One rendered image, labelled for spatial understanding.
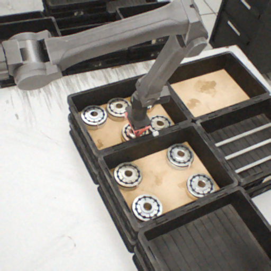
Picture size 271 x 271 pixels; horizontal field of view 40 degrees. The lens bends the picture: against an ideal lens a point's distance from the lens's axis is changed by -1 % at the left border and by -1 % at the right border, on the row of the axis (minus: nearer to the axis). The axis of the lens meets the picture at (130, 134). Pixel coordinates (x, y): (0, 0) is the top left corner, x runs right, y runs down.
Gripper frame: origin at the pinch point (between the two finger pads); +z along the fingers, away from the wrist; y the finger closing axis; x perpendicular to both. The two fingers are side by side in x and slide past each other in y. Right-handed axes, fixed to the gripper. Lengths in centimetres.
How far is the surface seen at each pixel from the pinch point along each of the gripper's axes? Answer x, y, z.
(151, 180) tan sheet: 2.0, -20.1, 3.9
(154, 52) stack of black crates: -58, 87, 45
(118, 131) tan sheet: 4.8, 4.8, 4.1
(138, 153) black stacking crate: 2.8, -10.0, 0.6
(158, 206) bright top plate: 5.2, -31.8, 1.1
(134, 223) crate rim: 17.4, -37.1, -6.1
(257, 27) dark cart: -124, 73, 28
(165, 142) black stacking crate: -8.5, -9.3, -0.5
